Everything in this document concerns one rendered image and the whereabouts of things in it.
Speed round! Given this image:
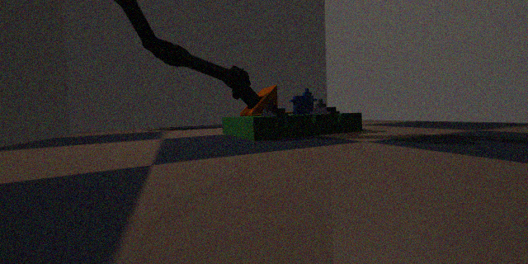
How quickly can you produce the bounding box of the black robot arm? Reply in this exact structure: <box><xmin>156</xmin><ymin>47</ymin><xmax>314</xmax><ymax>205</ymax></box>
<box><xmin>113</xmin><ymin>0</ymin><xmax>262</xmax><ymax>109</ymax></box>

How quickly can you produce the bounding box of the green flat rectangular board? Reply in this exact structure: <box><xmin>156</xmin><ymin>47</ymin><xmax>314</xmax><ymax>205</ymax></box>
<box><xmin>222</xmin><ymin>99</ymin><xmax>362</xmax><ymax>141</ymax></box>

